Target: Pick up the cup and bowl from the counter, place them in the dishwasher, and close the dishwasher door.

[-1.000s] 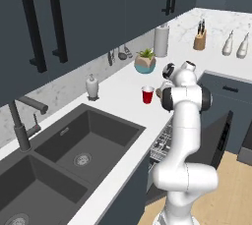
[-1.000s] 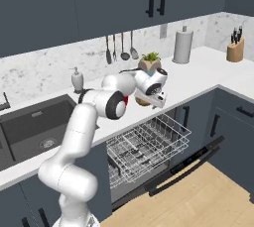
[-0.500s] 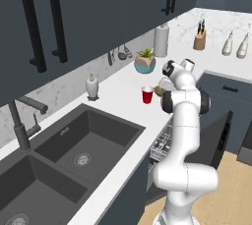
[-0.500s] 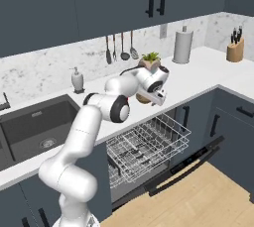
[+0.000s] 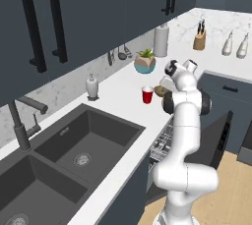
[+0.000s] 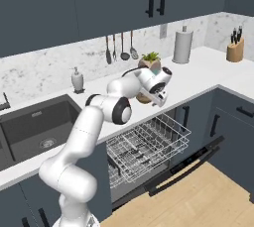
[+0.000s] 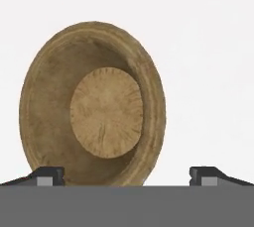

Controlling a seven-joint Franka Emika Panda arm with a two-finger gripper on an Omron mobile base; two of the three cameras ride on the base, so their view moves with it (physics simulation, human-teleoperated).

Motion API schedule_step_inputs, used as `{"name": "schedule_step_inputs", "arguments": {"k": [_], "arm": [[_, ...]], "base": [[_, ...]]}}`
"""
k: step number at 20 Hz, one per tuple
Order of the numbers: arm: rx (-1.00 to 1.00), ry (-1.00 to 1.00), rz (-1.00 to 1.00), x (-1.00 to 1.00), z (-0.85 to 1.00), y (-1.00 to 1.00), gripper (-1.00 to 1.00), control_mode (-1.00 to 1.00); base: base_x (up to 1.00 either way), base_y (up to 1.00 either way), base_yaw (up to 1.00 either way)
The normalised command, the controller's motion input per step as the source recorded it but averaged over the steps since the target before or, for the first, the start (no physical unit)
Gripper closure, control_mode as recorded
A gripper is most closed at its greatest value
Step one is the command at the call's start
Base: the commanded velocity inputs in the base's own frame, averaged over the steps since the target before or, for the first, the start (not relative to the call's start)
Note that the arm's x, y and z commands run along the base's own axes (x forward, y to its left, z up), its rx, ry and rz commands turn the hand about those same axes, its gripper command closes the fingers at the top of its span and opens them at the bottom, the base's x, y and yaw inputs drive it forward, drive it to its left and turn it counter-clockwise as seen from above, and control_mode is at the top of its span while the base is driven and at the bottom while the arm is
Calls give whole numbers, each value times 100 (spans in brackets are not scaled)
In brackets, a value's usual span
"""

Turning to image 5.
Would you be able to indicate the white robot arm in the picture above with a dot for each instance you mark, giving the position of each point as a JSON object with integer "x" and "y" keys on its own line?
{"x": 183, "y": 143}

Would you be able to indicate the dark blue drawer front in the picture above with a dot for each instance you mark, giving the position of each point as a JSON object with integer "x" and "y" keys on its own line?
{"x": 226, "y": 88}

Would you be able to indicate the olive brown bowl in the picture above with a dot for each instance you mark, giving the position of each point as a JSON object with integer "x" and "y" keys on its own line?
{"x": 159, "y": 92}

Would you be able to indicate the green plant in pot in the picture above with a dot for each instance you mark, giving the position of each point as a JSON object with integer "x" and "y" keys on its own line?
{"x": 144, "y": 63}

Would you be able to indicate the dark grey tap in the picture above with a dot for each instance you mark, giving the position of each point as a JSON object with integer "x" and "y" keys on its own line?
{"x": 19, "y": 127}

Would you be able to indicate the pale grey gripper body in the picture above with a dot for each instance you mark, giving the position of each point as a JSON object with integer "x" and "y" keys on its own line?
{"x": 168, "y": 84}

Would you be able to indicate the dark hanging spatula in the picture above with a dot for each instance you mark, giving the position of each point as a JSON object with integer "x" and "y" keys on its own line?
{"x": 128, "y": 51}

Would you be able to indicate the dark grey double sink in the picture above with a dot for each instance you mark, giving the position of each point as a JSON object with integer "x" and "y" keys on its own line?
{"x": 82, "y": 143}

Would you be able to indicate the white paper towel roll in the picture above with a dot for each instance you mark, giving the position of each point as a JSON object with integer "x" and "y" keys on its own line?
{"x": 161, "y": 42}

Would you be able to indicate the white dishwasher rack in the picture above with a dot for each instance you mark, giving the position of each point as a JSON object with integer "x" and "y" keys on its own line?
{"x": 160, "y": 147}

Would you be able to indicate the wooden knife block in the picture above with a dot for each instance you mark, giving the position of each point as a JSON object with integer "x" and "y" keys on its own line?
{"x": 199, "y": 41}

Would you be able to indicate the dark hanging kitchen tool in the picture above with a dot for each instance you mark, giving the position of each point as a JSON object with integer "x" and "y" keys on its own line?
{"x": 111, "y": 58}

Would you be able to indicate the dark dishwasher door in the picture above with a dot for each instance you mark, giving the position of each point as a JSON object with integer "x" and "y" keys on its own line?
{"x": 216, "y": 140}

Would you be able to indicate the dark blue lower cupboard front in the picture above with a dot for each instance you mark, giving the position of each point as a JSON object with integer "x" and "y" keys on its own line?
{"x": 128, "y": 193}

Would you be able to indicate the dark hanging ladle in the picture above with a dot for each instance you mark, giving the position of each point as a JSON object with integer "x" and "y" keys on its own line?
{"x": 121, "y": 54}

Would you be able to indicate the red plastic cup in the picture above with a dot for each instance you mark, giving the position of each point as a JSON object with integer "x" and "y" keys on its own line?
{"x": 147, "y": 96}

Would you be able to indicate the white bottle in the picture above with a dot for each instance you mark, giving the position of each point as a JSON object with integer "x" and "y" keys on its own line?
{"x": 227, "y": 47}
{"x": 242, "y": 49}

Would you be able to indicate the white soap dispenser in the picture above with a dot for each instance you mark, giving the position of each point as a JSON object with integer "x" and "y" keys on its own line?
{"x": 92, "y": 88}

